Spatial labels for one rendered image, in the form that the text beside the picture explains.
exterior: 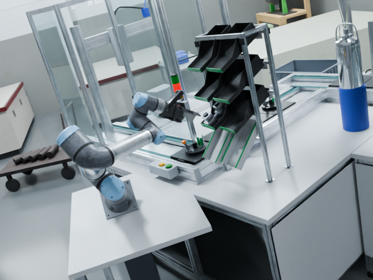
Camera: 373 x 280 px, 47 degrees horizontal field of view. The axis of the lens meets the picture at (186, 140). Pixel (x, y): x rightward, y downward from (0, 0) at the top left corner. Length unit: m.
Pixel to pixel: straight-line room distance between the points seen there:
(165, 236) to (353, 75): 1.42
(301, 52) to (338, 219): 3.29
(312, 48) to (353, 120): 2.93
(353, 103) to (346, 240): 0.80
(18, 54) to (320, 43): 5.87
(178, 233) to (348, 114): 1.29
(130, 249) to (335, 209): 1.14
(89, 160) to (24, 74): 7.44
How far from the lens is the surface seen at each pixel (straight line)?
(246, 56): 2.12
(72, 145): 1.90
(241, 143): 2.32
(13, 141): 7.18
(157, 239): 2.12
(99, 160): 1.88
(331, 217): 2.51
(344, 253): 2.74
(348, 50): 2.66
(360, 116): 2.78
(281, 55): 5.44
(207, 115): 2.31
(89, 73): 3.39
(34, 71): 9.21
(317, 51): 5.66
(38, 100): 9.32
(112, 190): 2.23
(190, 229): 2.12
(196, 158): 2.55
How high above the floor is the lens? 1.99
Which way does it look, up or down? 21 degrees down
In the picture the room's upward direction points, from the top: 15 degrees counter-clockwise
